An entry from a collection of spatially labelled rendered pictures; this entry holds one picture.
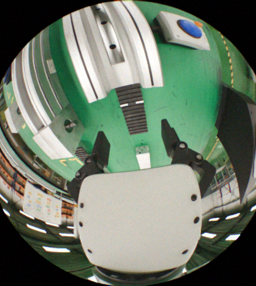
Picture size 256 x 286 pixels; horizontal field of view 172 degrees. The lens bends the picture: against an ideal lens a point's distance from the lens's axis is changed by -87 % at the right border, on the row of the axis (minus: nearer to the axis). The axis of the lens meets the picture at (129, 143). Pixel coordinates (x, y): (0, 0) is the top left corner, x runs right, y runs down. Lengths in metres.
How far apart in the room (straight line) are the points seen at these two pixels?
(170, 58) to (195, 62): 0.07
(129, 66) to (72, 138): 0.18
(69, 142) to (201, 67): 0.35
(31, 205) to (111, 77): 3.09
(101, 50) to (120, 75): 0.06
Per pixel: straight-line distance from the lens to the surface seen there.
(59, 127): 0.20
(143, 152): 0.29
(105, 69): 0.16
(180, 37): 0.17
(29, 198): 3.03
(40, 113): 0.20
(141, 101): 0.21
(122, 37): 0.16
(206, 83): 0.28
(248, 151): 0.35
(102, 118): 0.24
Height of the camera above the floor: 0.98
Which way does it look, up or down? 43 degrees down
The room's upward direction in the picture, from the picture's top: 178 degrees clockwise
